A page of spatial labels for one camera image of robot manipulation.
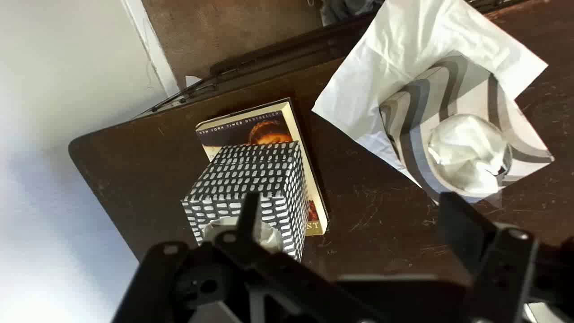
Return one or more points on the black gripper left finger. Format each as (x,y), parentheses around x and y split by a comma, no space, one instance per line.
(248,216)

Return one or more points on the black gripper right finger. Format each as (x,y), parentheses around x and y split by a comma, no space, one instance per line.
(463,230)

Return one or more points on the black white checkered napkin box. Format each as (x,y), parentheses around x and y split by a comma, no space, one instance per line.
(252,173)

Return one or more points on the white paper napkin sheet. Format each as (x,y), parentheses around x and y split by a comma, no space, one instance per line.
(388,54)

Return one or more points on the dark brown wooden dresser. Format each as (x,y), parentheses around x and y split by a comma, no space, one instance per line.
(383,221)

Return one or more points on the book with woman cover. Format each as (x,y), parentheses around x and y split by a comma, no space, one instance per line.
(275,126)

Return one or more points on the grey white crumpled cloth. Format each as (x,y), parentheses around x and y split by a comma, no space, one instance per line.
(422,113)

